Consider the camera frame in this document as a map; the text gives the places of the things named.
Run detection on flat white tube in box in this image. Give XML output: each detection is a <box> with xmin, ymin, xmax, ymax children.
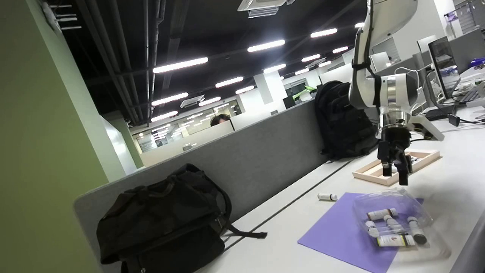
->
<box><xmin>377</xmin><ymin>235</ymin><xmax>416</xmax><ymax>247</ymax></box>

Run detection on black-capped tube in box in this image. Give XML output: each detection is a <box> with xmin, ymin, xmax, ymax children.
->
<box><xmin>407</xmin><ymin>217</ymin><xmax>427</xmax><ymax>246</ymax></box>

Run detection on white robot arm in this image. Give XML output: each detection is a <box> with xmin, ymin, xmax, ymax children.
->
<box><xmin>348</xmin><ymin>0</ymin><xmax>443</xmax><ymax>185</ymax></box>

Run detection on wooden tray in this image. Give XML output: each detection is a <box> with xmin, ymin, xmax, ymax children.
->
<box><xmin>352</xmin><ymin>150</ymin><xmax>440</xmax><ymax>187</ymax></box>

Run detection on black backpack far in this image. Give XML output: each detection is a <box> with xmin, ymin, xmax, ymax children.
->
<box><xmin>313</xmin><ymin>81</ymin><xmax>377</xmax><ymax>160</ymax></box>

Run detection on white tube on table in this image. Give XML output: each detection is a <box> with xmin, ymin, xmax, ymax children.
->
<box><xmin>316</xmin><ymin>194</ymin><xmax>337</xmax><ymax>202</ymax></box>

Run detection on black backpack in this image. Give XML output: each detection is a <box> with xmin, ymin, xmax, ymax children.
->
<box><xmin>313</xmin><ymin>81</ymin><xmax>377</xmax><ymax>160</ymax></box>
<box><xmin>96</xmin><ymin>164</ymin><xmax>266</xmax><ymax>273</ymax></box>

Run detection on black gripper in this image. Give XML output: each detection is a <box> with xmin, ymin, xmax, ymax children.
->
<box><xmin>377</xmin><ymin>128</ymin><xmax>412</xmax><ymax>185</ymax></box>

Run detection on black device on desk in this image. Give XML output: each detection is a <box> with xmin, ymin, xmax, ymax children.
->
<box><xmin>424</xmin><ymin>106</ymin><xmax>459</xmax><ymax>126</ymax></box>

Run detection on grey desk partition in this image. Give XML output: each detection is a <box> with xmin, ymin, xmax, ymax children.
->
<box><xmin>74</xmin><ymin>100</ymin><xmax>330</xmax><ymax>273</ymax></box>

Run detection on purple mat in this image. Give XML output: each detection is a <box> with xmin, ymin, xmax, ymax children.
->
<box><xmin>296</xmin><ymin>191</ymin><xmax>425</xmax><ymax>273</ymax></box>

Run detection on black backpack near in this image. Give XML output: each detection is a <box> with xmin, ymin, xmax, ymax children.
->
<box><xmin>96</xmin><ymin>164</ymin><xmax>266</xmax><ymax>273</ymax></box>

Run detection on computer monitor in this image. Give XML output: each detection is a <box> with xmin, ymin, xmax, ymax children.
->
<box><xmin>428</xmin><ymin>29</ymin><xmax>485</xmax><ymax>105</ymax></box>

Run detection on person's head behind partition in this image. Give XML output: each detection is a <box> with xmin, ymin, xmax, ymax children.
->
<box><xmin>210</xmin><ymin>114</ymin><xmax>230</xmax><ymax>128</ymax></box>

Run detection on small white tube in box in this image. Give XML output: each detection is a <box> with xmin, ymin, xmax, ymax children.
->
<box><xmin>365</xmin><ymin>220</ymin><xmax>380</xmax><ymax>238</ymax></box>

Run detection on white items in tray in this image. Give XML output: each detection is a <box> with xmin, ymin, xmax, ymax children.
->
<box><xmin>410</xmin><ymin>156</ymin><xmax>419</xmax><ymax>166</ymax></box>

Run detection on clear plastic box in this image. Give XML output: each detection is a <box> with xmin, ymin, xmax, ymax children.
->
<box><xmin>351</xmin><ymin>190</ymin><xmax>451</xmax><ymax>266</ymax></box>

